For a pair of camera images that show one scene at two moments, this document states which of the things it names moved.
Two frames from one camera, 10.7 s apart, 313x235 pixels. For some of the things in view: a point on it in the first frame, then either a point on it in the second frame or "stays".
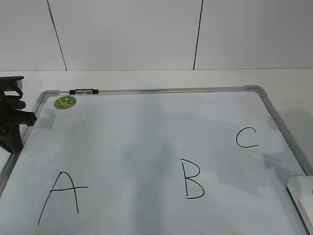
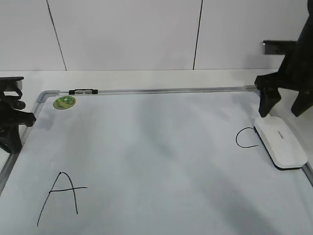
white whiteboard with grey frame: (175, 161) stays
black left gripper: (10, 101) stays
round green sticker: (65, 102) stays
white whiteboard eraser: (301, 188) to (281, 144)
